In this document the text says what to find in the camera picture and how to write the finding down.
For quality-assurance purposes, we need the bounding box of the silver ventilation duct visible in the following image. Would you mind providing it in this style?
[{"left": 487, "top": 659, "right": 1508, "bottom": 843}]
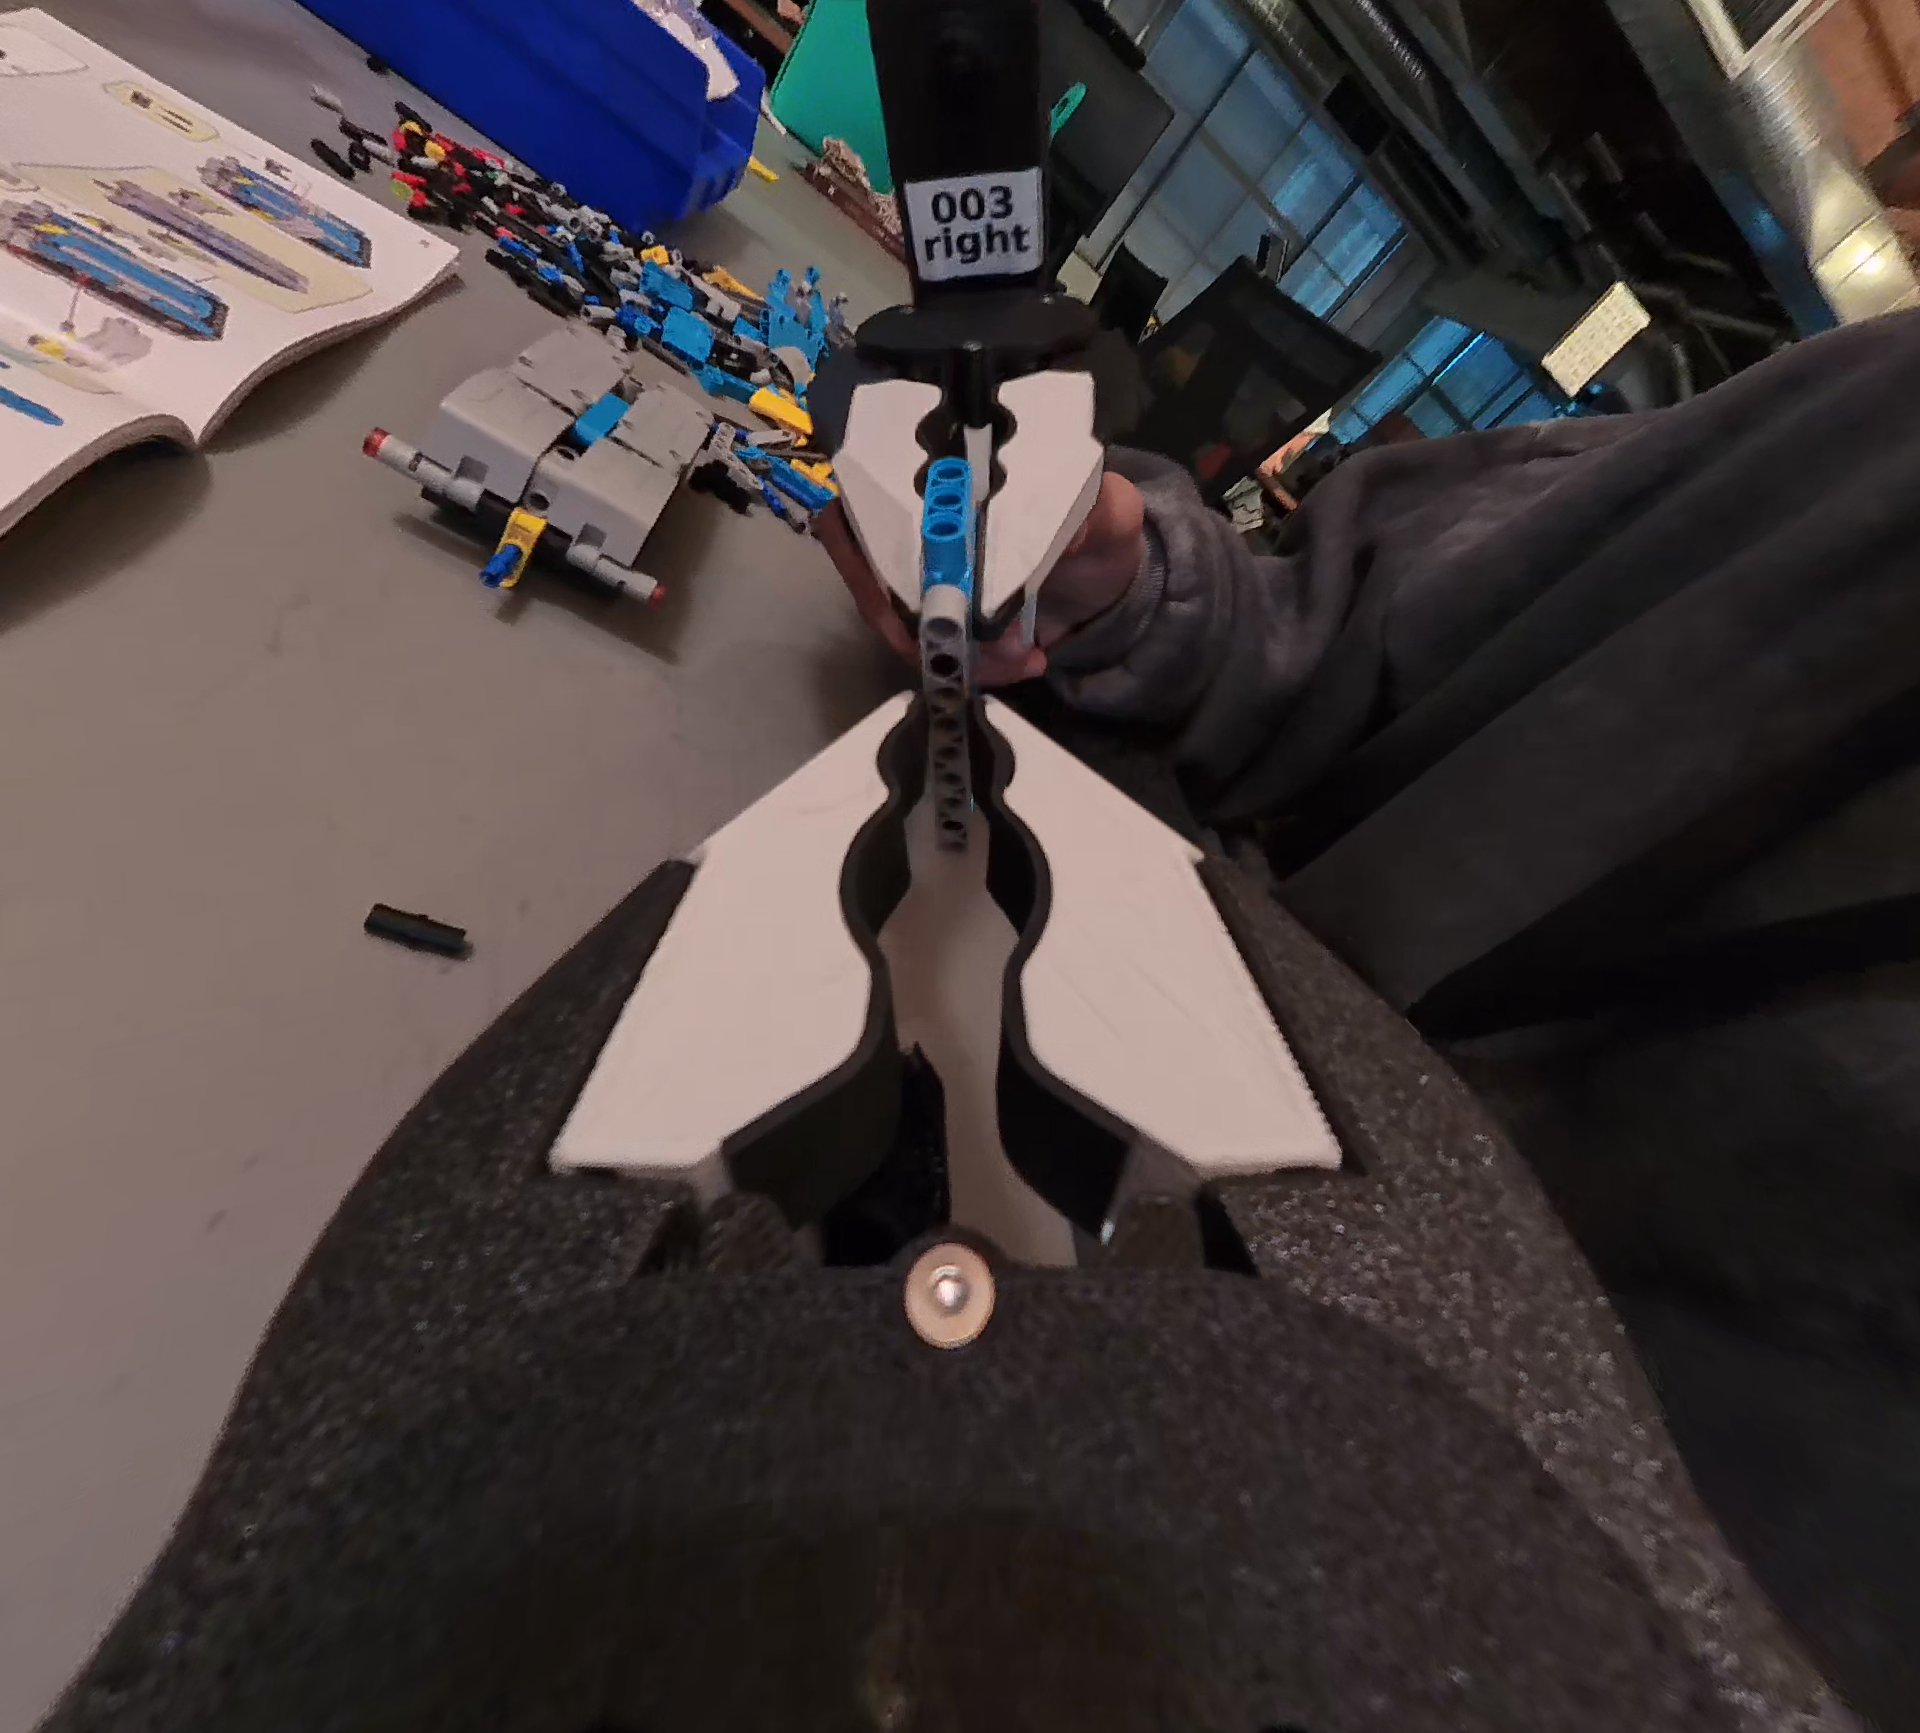
[{"left": 1515, "top": 0, "right": 1920, "bottom": 333}]

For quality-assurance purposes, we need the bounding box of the teal felt bag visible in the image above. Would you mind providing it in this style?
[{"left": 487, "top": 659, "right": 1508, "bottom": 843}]
[{"left": 769, "top": 0, "right": 1086, "bottom": 197}]

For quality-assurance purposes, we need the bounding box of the blue perforated building beam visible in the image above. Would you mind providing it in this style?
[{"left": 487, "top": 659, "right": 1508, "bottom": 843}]
[{"left": 919, "top": 458, "right": 980, "bottom": 611}]

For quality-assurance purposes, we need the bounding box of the person's right hand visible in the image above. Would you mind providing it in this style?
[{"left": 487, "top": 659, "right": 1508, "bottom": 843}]
[{"left": 841, "top": 471, "right": 1153, "bottom": 692}]

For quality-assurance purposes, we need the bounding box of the black mesh office chair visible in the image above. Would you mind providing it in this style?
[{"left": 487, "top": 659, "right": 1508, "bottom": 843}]
[{"left": 1146, "top": 260, "right": 1382, "bottom": 445}]

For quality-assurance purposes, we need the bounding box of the grey black motor block assembly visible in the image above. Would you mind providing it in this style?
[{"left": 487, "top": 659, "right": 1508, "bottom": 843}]
[{"left": 365, "top": 331, "right": 720, "bottom": 604}]

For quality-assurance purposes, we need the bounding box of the grey perforated building beam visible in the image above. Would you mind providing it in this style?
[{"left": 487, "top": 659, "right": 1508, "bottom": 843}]
[{"left": 919, "top": 584, "right": 978, "bottom": 853}]

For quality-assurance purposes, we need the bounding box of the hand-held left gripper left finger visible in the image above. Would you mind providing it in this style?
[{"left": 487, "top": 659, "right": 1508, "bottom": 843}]
[{"left": 543, "top": 692, "right": 924, "bottom": 1187}]

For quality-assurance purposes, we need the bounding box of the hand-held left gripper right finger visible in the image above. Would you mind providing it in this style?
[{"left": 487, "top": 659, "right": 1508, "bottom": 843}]
[{"left": 973, "top": 692, "right": 1349, "bottom": 1184}]

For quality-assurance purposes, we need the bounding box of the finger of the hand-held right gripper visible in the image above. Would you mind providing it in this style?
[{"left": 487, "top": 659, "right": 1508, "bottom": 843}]
[
  {"left": 832, "top": 381, "right": 962, "bottom": 634},
  {"left": 974, "top": 371, "right": 1111, "bottom": 634}
]

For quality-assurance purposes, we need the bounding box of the large black display screen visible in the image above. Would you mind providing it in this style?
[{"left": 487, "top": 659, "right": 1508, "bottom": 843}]
[{"left": 1043, "top": 0, "right": 1177, "bottom": 264}]

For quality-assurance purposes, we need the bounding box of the brown wooden model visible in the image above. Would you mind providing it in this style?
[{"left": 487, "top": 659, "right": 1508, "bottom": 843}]
[{"left": 803, "top": 151, "right": 911, "bottom": 235}]

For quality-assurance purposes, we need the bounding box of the pile of small building pieces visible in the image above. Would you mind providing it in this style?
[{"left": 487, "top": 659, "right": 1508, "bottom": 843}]
[{"left": 306, "top": 83, "right": 842, "bottom": 520}]

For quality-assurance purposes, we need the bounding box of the grey desk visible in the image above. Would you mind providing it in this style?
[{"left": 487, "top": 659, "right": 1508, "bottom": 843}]
[{"left": 0, "top": 0, "right": 962, "bottom": 1733}]

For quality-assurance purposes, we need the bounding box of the open instruction booklet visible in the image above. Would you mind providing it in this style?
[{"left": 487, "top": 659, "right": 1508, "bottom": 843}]
[{"left": 0, "top": 9, "right": 462, "bottom": 538}]

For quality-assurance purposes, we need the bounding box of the person's dark jacket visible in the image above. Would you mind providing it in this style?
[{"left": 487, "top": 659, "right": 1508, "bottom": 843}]
[{"left": 1304, "top": 833, "right": 1920, "bottom": 1733}]

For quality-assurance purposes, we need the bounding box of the white printed sheet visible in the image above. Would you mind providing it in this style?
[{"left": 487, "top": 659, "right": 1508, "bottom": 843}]
[{"left": 1540, "top": 281, "right": 1652, "bottom": 401}]

